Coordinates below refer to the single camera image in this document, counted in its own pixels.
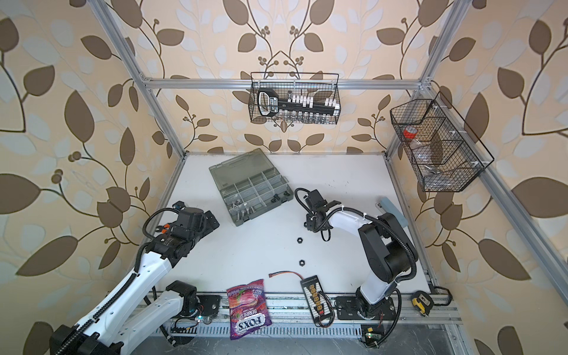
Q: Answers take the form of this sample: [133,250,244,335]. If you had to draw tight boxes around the purple Fox's candy bag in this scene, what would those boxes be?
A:
[226,279,272,340]

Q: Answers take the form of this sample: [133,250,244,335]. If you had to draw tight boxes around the grey plastic organizer box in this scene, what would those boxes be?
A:
[209,149,293,226]

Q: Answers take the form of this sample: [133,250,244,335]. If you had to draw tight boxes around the light blue sharpening block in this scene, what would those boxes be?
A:
[377,196,408,228]

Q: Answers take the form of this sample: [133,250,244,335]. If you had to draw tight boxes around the red item in basket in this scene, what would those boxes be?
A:
[402,126,418,141]

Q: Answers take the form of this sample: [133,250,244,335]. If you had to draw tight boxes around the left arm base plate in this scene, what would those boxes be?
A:
[176,294,221,320]

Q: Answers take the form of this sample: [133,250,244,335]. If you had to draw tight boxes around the black wire basket right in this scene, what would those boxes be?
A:
[390,93,494,192]

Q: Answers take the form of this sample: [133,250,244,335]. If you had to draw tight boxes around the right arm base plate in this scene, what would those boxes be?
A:
[334,296,396,321]

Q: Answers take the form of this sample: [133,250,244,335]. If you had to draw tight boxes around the red black wire lead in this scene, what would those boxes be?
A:
[269,271,305,280]

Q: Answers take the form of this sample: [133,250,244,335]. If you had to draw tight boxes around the black wire basket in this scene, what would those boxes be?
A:
[390,93,494,192]
[248,71,342,125]

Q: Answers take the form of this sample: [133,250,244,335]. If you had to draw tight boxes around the yellow tape measure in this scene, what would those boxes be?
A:
[411,291,434,317]

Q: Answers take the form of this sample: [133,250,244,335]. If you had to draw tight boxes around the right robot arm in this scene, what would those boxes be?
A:
[294,188,419,319]

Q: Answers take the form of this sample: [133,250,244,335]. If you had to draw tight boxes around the black wire basket centre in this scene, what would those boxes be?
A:
[248,71,342,125]

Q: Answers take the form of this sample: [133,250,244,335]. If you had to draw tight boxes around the black parallel charging board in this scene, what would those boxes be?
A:
[300,275,335,328]

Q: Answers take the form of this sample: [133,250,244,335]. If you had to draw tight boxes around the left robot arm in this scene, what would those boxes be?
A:
[49,201,220,354]

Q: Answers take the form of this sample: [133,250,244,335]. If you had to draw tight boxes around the orange black pliers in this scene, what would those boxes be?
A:
[155,223,171,235]

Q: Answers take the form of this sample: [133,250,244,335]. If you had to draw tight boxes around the socket set with ratchet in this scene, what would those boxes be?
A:
[255,88,341,119]

